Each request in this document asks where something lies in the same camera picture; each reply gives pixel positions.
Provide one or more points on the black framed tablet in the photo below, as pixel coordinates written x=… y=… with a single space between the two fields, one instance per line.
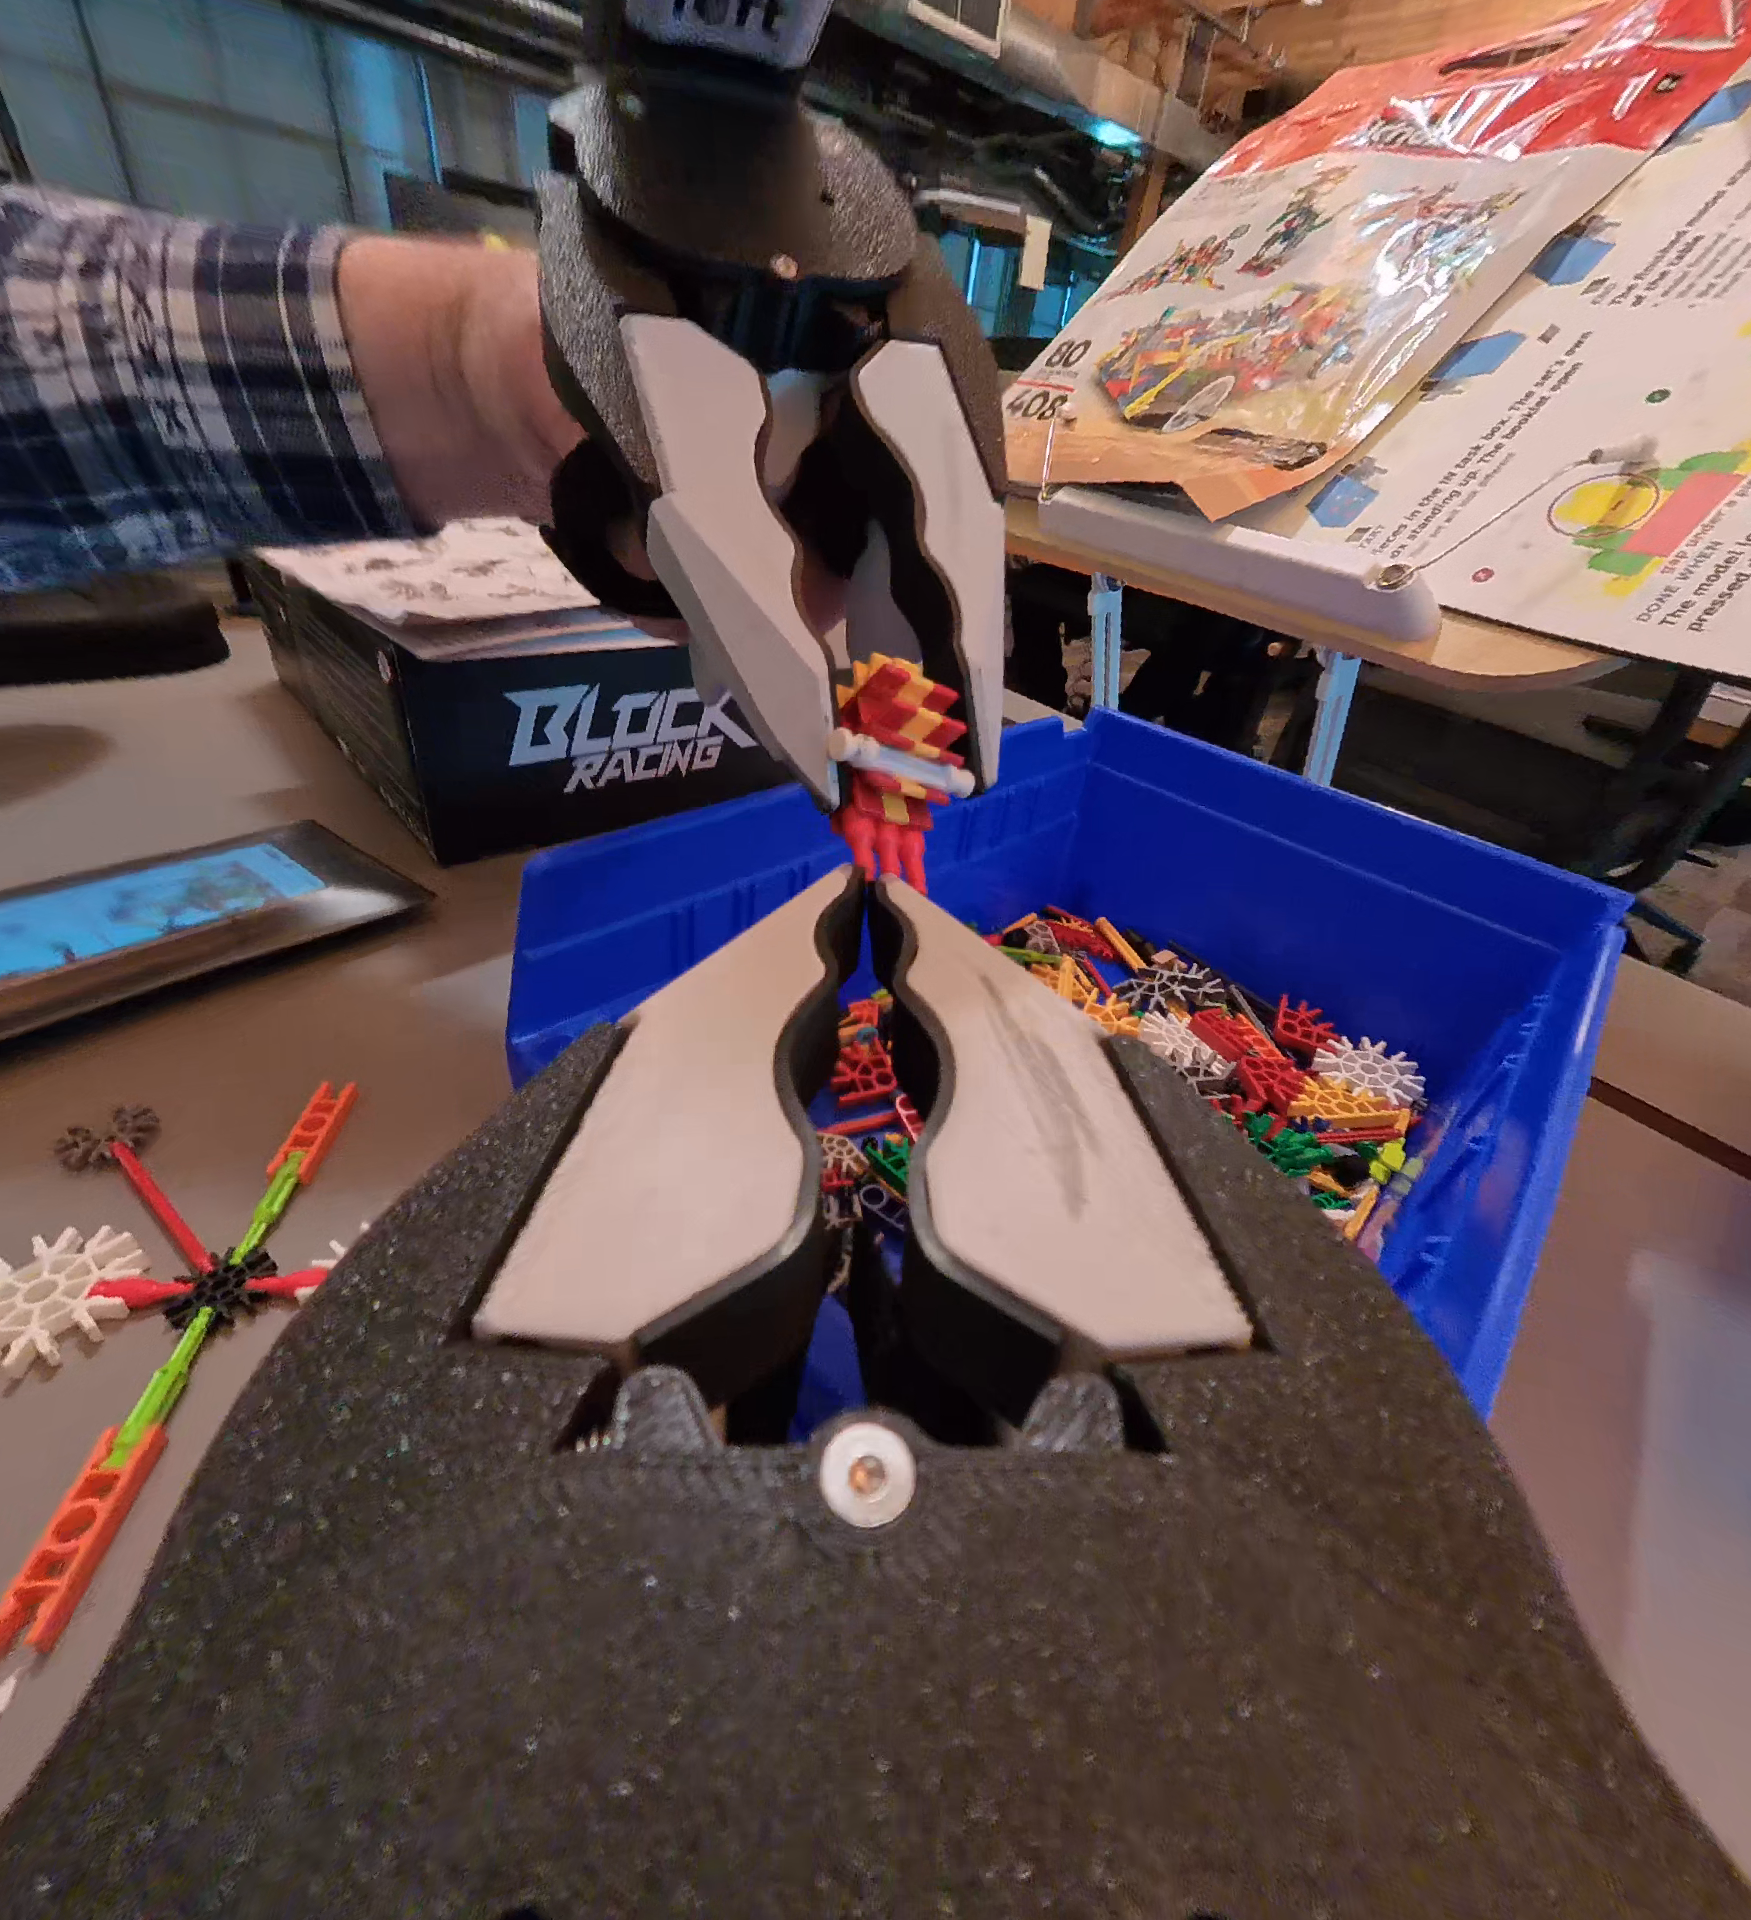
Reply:
x=110 y=913

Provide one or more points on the black oval object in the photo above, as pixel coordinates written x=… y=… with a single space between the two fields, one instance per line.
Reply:
x=65 y=637

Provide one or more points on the person's left hand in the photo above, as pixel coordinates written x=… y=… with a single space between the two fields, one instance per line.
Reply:
x=456 y=375

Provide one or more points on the clear toy parts bag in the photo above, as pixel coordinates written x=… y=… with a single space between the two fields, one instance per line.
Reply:
x=1339 y=299

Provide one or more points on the flat star toy rod model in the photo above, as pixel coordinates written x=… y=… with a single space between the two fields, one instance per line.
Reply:
x=224 y=1290

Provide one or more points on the blue plastic bin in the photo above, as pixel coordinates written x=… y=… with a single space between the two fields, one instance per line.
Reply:
x=1264 y=886

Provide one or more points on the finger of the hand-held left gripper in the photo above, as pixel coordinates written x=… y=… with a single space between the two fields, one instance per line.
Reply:
x=710 y=527
x=942 y=452

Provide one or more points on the black cardboard box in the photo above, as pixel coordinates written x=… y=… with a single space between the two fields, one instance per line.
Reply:
x=518 y=749

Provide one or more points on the red yellow toy connector assembly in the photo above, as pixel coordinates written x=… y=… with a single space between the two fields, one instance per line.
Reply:
x=898 y=706

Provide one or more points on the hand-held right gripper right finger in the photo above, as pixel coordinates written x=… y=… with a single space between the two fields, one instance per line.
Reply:
x=1086 y=1202

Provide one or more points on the white paper leaflet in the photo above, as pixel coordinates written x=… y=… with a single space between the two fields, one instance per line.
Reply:
x=439 y=579

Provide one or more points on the short white toy rod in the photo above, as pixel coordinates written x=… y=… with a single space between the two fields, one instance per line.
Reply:
x=898 y=757

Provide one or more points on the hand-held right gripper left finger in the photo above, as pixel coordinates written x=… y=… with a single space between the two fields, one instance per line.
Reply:
x=664 y=1184

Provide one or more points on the pile of colourful toy pieces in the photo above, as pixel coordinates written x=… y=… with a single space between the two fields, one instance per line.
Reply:
x=1264 y=1079

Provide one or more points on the person's left forearm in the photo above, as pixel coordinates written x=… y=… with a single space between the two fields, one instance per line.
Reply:
x=139 y=375

